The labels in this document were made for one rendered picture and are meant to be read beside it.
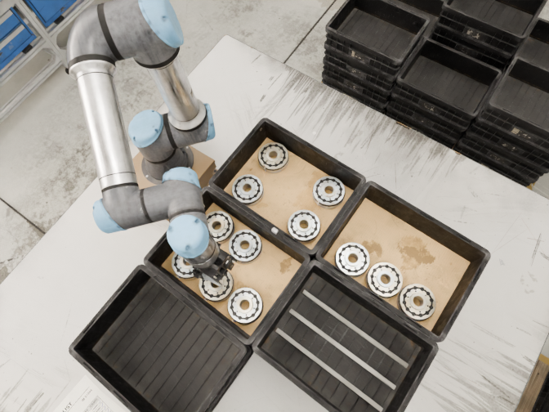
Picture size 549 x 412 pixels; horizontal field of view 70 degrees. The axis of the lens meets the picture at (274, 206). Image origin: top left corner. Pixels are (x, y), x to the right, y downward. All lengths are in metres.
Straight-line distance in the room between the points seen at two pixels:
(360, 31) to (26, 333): 1.92
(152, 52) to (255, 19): 2.03
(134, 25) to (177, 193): 0.36
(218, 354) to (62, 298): 0.62
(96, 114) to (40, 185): 1.81
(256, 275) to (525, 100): 1.48
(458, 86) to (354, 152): 0.85
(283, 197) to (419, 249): 0.46
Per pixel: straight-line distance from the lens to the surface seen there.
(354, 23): 2.21
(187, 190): 0.81
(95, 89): 0.92
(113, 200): 0.85
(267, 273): 1.22
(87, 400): 1.48
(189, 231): 0.76
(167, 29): 0.93
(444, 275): 1.29
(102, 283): 1.50
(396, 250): 1.27
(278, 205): 1.28
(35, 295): 1.61
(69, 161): 2.66
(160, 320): 1.27
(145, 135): 1.26
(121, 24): 0.94
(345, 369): 1.20
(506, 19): 2.42
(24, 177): 2.77
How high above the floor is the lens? 2.02
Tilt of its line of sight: 69 degrees down
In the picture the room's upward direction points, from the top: 9 degrees counter-clockwise
